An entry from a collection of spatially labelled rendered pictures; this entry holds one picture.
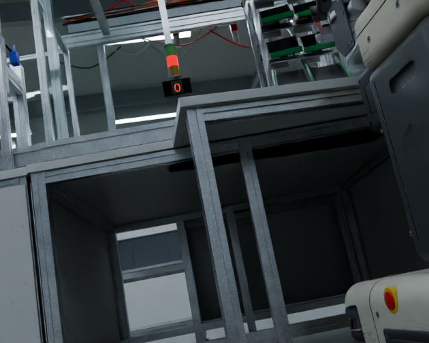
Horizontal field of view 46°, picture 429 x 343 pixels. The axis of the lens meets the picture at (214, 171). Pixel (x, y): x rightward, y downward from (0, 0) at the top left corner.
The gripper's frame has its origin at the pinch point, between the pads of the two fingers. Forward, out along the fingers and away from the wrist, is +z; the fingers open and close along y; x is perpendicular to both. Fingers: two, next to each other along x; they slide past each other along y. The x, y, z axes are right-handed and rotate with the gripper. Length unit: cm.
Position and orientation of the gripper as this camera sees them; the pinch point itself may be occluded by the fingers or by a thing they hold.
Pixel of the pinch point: (326, 29)
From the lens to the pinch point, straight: 206.6
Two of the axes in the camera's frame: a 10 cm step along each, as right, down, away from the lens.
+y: -9.7, 1.9, 1.5
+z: 2.4, 6.3, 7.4
